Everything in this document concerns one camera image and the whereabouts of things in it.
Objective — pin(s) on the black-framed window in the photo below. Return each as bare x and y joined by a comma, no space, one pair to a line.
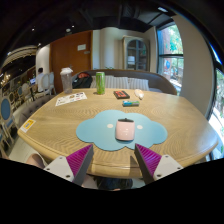
218,113
170,56

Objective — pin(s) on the white sticker sheet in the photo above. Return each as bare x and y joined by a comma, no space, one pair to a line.
71,99

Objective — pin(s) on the beige wrapped packet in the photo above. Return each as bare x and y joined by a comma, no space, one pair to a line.
139,94

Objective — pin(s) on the green drink can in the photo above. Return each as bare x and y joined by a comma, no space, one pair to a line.
100,83

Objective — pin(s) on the glass-door cabinet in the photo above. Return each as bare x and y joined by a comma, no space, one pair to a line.
136,55

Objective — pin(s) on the clear shaker bottle white lid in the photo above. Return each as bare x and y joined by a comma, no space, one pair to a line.
66,81

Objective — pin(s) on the brown wooden door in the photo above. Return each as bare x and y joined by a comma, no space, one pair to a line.
70,53

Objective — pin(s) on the brown curved sofa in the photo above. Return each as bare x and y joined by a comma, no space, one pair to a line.
163,83

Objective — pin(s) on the group of blue-backed chairs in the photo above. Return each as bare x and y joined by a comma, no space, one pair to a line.
6,113

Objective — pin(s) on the small teal pack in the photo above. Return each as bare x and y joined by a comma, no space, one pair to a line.
131,103

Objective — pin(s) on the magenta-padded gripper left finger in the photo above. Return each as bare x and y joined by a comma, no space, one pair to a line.
58,168

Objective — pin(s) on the striped beige cushion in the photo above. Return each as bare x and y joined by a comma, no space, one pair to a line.
116,82
93,82
138,83

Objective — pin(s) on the flat black red box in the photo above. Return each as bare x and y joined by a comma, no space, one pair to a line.
121,94

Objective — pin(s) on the group of white chairs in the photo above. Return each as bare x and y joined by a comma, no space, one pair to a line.
45,85

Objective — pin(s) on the pink computer mouse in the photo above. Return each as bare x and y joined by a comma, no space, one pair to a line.
125,130

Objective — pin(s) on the blue cloud-shaped mouse pad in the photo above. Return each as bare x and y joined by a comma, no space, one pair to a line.
96,131

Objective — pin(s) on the grey tufted sofa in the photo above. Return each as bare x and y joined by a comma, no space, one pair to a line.
31,108

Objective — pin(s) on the person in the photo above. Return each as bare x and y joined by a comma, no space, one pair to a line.
40,80

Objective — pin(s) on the yellow square sticker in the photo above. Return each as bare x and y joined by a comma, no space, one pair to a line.
27,125

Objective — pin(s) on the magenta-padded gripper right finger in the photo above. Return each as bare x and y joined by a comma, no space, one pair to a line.
166,166

